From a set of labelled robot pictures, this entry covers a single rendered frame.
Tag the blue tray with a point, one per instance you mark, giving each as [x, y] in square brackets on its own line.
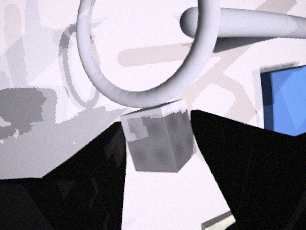
[284, 100]

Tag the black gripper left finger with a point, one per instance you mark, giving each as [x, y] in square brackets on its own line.
[83, 193]

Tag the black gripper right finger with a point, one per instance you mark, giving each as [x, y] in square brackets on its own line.
[261, 173]

